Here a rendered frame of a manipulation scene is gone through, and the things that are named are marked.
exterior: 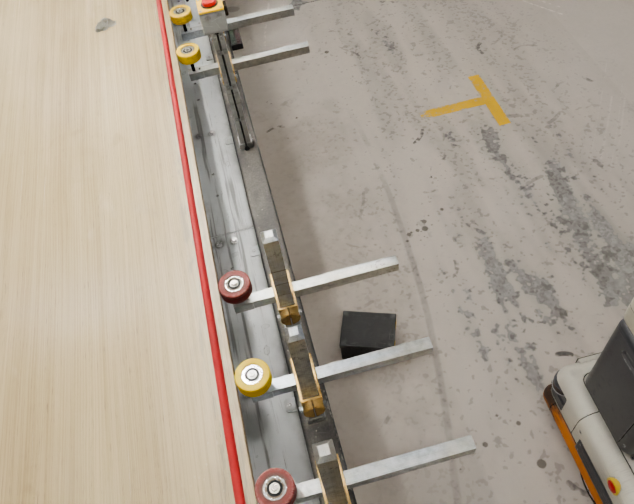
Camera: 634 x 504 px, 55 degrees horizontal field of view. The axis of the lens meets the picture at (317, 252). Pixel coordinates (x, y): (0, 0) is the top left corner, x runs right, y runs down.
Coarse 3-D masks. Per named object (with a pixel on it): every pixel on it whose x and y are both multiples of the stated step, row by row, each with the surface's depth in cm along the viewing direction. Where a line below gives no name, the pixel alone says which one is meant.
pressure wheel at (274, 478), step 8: (264, 472) 121; (272, 472) 121; (280, 472) 121; (288, 472) 121; (264, 480) 120; (272, 480) 121; (280, 480) 120; (288, 480) 120; (256, 488) 120; (264, 488) 120; (272, 488) 119; (280, 488) 120; (288, 488) 119; (296, 488) 121; (256, 496) 119; (264, 496) 119; (272, 496) 119; (280, 496) 118; (288, 496) 118
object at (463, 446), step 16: (432, 448) 127; (448, 448) 127; (464, 448) 126; (368, 464) 126; (384, 464) 126; (400, 464) 126; (416, 464) 126; (432, 464) 128; (352, 480) 125; (368, 480) 125; (304, 496) 124; (320, 496) 126
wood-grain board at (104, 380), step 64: (0, 0) 242; (64, 0) 237; (128, 0) 233; (0, 64) 216; (64, 64) 212; (128, 64) 208; (0, 128) 195; (64, 128) 192; (128, 128) 188; (0, 192) 177; (64, 192) 175; (128, 192) 172; (0, 256) 163; (64, 256) 160; (128, 256) 158; (192, 256) 156; (0, 320) 150; (64, 320) 148; (128, 320) 147; (192, 320) 145; (0, 384) 140; (64, 384) 138; (128, 384) 136; (192, 384) 135; (0, 448) 130; (64, 448) 129; (128, 448) 128; (192, 448) 126
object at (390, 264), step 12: (360, 264) 158; (372, 264) 158; (384, 264) 158; (396, 264) 157; (324, 276) 157; (336, 276) 157; (348, 276) 157; (360, 276) 158; (372, 276) 159; (300, 288) 156; (312, 288) 157; (324, 288) 158; (252, 300) 155; (264, 300) 156; (240, 312) 157
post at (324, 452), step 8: (328, 440) 100; (312, 448) 99; (320, 448) 98; (328, 448) 98; (320, 456) 98; (328, 456) 98; (336, 456) 98; (320, 464) 98; (328, 464) 99; (336, 464) 100; (320, 472) 101; (328, 472) 102; (336, 472) 103; (328, 480) 105; (336, 480) 106; (328, 488) 109; (336, 488) 110; (328, 496) 113; (336, 496) 114; (344, 496) 115
